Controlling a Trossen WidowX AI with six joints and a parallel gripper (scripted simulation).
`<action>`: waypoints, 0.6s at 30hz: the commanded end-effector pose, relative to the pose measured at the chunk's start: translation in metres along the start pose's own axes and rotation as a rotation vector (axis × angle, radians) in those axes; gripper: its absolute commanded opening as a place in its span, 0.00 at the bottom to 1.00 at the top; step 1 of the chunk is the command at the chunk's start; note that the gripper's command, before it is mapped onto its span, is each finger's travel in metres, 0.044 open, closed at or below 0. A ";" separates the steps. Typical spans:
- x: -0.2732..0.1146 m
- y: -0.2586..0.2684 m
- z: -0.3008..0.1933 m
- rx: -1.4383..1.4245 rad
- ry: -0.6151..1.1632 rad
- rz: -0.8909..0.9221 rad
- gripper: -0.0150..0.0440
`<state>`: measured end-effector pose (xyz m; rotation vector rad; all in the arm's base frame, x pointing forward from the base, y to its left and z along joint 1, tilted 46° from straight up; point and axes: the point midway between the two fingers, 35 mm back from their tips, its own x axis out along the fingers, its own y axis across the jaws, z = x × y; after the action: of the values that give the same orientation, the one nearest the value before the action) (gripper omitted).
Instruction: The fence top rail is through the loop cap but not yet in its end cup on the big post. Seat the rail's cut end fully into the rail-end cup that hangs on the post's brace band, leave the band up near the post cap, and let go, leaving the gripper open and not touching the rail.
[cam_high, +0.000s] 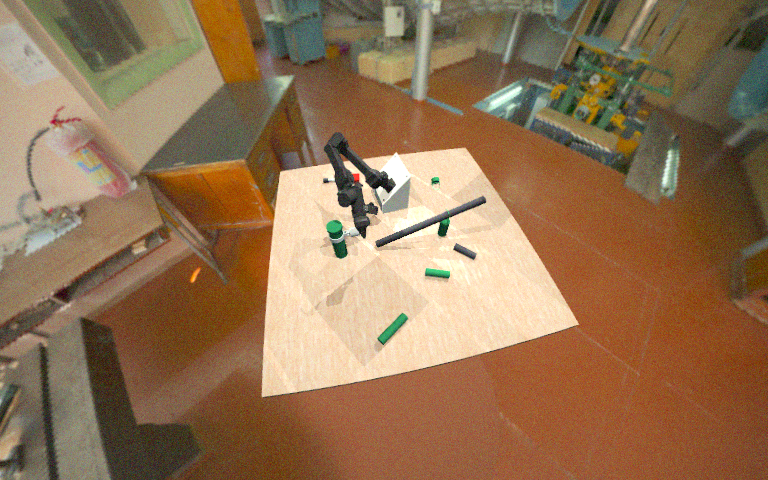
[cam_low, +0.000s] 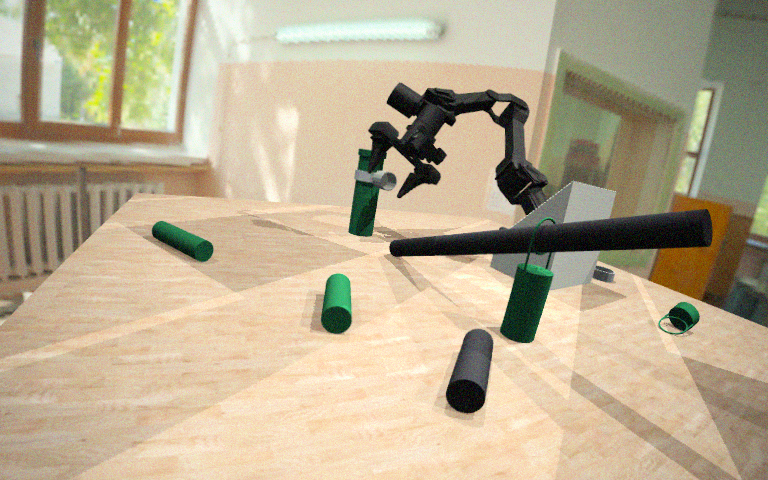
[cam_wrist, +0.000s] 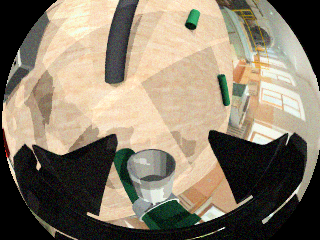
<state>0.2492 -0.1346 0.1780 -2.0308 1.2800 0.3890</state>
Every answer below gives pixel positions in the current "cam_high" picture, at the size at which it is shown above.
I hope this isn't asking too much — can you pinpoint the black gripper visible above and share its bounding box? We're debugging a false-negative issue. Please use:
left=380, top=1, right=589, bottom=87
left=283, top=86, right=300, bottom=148
left=351, top=199, right=370, bottom=239

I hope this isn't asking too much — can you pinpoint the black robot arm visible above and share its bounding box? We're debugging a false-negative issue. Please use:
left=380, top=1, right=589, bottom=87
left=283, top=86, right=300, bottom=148
left=324, top=132, right=396, bottom=215

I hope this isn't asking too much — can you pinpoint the grey metal cup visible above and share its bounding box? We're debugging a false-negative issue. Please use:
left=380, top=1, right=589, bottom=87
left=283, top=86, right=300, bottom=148
left=328, top=227, right=360, bottom=243

